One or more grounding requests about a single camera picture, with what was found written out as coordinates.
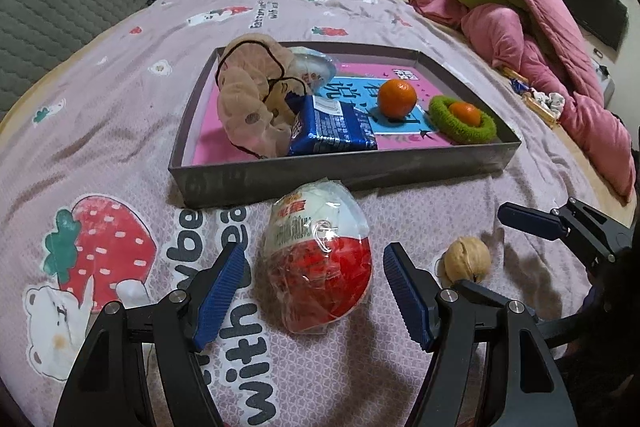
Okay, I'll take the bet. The pink quilt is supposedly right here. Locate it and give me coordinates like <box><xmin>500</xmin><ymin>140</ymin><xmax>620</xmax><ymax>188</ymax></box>
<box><xmin>407</xmin><ymin>0</ymin><xmax>639</xmax><ymax>206</ymax></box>

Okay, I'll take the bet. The pink and blue book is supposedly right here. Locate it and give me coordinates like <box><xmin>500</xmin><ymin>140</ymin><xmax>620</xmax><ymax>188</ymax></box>
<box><xmin>192</xmin><ymin>59</ymin><xmax>468</xmax><ymax>168</ymax></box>

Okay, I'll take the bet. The blue biscuit packet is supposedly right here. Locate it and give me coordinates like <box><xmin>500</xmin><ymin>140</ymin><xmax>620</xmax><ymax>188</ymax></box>
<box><xmin>289</xmin><ymin>94</ymin><xmax>378</xmax><ymax>156</ymax></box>

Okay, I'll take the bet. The blue egg toy packet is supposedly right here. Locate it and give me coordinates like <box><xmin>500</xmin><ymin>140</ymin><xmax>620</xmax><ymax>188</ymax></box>
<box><xmin>287</xmin><ymin>48</ymin><xmax>339</xmax><ymax>96</ymax></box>

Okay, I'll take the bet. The black monitor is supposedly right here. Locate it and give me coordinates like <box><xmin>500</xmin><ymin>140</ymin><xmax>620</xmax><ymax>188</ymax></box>
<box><xmin>556</xmin><ymin>0</ymin><xmax>629</xmax><ymax>54</ymax></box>

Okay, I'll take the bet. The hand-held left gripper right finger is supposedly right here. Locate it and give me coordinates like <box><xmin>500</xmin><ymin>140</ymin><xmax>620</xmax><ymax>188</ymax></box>
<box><xmin>382</xmin><ymin>242</ymin><xmax>576</xmax><ymax>427</ymax></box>

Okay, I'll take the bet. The grey cardboard box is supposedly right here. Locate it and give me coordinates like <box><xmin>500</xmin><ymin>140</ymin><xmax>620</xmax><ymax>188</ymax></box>
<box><xmin>168</xmin><ymin>41</ymin><xmax>522</xmax><ymax>209</ymax></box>

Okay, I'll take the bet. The green fuzzy scrunchie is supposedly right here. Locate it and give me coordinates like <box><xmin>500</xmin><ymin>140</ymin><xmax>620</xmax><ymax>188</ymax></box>
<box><xmin>428</xmin><ymin>95</ymin><xmax>497</xmax><ymax>144</ymax></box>

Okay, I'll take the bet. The walnut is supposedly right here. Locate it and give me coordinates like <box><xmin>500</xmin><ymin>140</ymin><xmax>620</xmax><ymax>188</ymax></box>
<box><xmin>444</xmin><ymin>235</ymin><xmax>493</xmax><ymax>286</ymax></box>

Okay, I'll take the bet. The yellow snack stick wrapper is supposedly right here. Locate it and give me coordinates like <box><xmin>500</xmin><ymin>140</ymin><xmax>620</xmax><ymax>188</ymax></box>
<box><xmin>522</xmin><ymin>94</ymin><xmax>557</xmax><ymax>128</ymax></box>

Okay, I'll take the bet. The beige sheer scrunchie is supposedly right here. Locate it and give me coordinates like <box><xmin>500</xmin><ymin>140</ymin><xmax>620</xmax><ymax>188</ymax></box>
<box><xmin>215</xmin><ymin>34</ymin><xmax>308</xmax><ymax>158</ymax></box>

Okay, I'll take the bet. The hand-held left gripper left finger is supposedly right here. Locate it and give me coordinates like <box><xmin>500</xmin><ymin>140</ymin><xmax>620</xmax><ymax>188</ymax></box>
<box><xmin>52</xmin><ymin>242</ymin><xmax>248</xmax><ymax>427</ymax></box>

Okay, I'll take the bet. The orange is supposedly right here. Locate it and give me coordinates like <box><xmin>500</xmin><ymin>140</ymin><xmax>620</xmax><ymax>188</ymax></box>
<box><xmin>448</xmin><ymin>102</ymin><xmax>481</xmax><ymax>126</ymax></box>
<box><xmin>377</xmin><ymin>78</ymin><xmax>418</xmax><ymax>120</ymax></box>

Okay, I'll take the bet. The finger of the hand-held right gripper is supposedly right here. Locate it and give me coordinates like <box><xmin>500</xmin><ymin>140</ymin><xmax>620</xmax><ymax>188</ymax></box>
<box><xmin>497</xmin><ymin>198</ymin><xmax>634</xmax><ymax>271</ymax></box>

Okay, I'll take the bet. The red egg toy packet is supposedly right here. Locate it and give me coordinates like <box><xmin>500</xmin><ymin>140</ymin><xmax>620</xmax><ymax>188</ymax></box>
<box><xmin>255</xmin><ymin>178</ymin><xmax>374</xmax><ymax>336</ymax></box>

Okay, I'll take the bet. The white crumpled wrapper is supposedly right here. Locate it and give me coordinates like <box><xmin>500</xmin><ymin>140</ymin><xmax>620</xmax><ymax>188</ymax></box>
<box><xmin>530</xmin><ymin>89</ymin><xmax>566</xmax><ymax>113</ymax></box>

